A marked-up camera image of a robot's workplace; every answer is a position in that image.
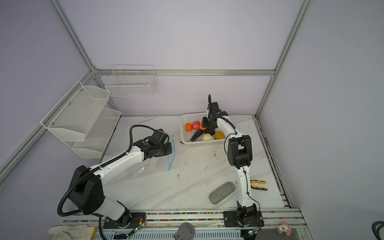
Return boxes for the clear zip bag blue zipper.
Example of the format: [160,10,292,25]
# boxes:
[123,153,174,182]

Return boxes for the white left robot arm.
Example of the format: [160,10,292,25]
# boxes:
[57,125,172,228]

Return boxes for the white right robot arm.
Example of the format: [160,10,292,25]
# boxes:
[202,99,263,231]

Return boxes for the black toy avocado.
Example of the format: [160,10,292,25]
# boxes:
[204,128,216,136]

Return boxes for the pink toy fruit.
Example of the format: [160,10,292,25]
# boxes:
[192,121,200,130]

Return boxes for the yellow-brown toy potato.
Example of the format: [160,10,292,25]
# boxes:
[215,131,226,140]

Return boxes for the cream toy potato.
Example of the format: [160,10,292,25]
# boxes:
[202,134,215,141]

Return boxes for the dark purple toy eggplant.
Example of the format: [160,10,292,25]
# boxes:
[190,130,204,142]

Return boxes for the white plastic perforated basket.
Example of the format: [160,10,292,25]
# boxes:
[180,112,242,147]

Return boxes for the grey oval stone pad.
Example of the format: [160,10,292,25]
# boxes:
[209,182,236,205]

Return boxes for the white mesh two-tier shelf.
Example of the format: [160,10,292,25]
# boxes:
[41,82,121,159]

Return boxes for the grey plastic device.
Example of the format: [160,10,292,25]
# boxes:
[174,222,195,240]

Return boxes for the pink plush toy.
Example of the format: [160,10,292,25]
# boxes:
[276,221,292,236]

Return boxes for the white wire wall basket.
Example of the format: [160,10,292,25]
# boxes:
[105,65,157,97]

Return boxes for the yellow handled pliers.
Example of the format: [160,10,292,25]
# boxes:
[250,180,268,191]

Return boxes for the aluminium rail base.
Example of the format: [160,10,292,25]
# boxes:
[62,208,308,230]

